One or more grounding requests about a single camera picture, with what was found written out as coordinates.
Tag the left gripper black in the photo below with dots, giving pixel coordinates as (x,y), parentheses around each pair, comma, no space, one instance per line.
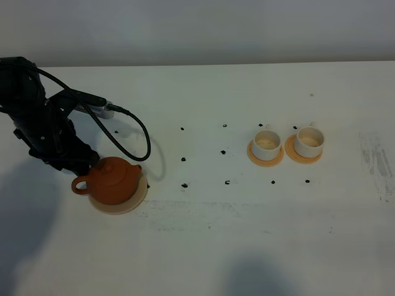
(51,137)

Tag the brown clay teapot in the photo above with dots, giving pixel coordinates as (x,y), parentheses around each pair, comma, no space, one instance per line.
(112,181)

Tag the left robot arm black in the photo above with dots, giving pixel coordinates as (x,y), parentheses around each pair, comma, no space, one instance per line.
(20,82)

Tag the beige round teapot coaster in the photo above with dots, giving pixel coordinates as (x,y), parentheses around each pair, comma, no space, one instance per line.
(127,206)

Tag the left orange saucer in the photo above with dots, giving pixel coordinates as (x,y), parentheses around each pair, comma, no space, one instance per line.
(264,163)

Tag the orange saucer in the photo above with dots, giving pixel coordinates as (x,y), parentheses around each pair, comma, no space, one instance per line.
(264,163)
(292,154)

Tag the left white teacup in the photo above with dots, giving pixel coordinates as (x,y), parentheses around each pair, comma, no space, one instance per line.
(266,144)

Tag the white teacup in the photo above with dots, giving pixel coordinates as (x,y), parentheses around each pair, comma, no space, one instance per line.
(309,141)
(266,144)

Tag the right orange saucer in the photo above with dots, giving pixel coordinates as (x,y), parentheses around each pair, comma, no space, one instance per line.
(292,154)

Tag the right white teacup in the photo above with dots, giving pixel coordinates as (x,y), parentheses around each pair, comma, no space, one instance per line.
(309,141)

